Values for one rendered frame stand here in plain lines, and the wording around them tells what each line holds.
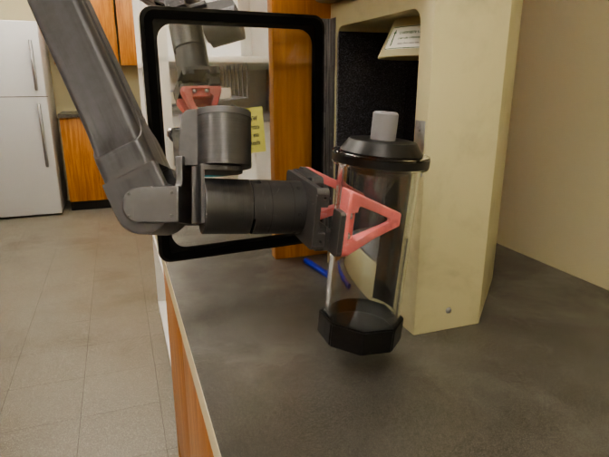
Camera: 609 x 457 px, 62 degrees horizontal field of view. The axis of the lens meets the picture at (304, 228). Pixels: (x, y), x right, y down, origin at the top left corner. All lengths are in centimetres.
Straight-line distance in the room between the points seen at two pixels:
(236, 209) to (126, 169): 12
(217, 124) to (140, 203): 11
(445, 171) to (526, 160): 49
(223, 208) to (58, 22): 26
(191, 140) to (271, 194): 10
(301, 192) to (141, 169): 16
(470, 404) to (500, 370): 9
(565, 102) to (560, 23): 15
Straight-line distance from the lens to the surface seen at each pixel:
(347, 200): 50
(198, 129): 53
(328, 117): 95
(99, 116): 56
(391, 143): 54
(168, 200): 51
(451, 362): 70
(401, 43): 77
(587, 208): 107
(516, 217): 120
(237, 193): 51
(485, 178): 73
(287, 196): 52
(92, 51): 59
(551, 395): 67
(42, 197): 559
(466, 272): 76
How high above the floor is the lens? 128
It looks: 16 degrees down
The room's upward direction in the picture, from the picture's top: straight up
